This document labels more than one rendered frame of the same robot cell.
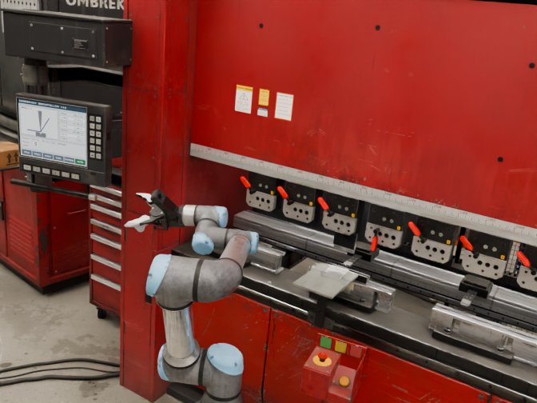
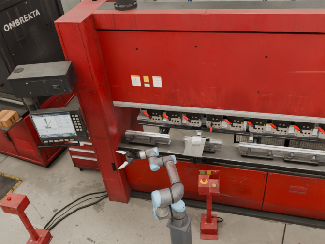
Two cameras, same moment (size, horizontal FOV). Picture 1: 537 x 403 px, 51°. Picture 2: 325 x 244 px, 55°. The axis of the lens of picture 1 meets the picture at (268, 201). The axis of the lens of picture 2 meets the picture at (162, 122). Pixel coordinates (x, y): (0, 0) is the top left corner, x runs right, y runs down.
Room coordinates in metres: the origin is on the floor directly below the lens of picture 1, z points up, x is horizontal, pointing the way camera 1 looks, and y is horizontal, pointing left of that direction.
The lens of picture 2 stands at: (-0.07, 0.44, 3.14)
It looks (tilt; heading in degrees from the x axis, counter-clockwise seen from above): 38 degrees down; 349
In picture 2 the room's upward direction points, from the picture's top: 7 degrees counter-clockwise
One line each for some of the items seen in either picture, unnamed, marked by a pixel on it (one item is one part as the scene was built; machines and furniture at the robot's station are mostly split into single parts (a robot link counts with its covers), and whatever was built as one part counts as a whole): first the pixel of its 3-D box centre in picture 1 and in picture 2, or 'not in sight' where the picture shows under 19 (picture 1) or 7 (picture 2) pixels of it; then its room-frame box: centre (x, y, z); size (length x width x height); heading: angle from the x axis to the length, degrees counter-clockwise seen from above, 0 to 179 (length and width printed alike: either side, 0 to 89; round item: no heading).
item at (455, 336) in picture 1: (471, 344); (257, 155); (1.91, -0.84, 0.89); 0.30 x 0.05 x 0.03; 60
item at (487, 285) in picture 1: (471, 291); (251, 131); (2.13, -0.89, 1.01); 0.26 x 0.12 x 0.05; 150
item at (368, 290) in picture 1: (350, 287); (202, 143); (2.24, -0.40, 0.92); 0.39 x 0.06 x 0.10; 60
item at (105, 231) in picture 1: (144, 250); (91, 136); (3.32, 0.77, 0.50); 0.50 x 0.50 x 1.00; 60
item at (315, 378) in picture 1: (333, 369); (208, 182); (1.86, -0.32, 0.75); 0.20 x 0.16 x 0.18; 69
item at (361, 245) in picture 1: (357, 255); (200, 126); (2.40, -0.44, 1.01); 0.26 x 0.12 x 0.05; 150
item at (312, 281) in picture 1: (326, 279); (194, 146); (2.13, -0.27, 1.00); 0.26 x 0.18 x 0.01; 150
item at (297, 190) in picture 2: not in sight; (298, 190); (1.61, -1.16, 0.58); 0.15 x 0.02 x 0.07; 60
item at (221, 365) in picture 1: (222, 368); (177, 208); (1.53, 0.09, 0.94); 0.13 x 0.12 x 0.14; 86
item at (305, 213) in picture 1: (303, 200); (174, 115); (2.37, -0.15, 1.26); 0.15 x 0.09 x 0.17; 60
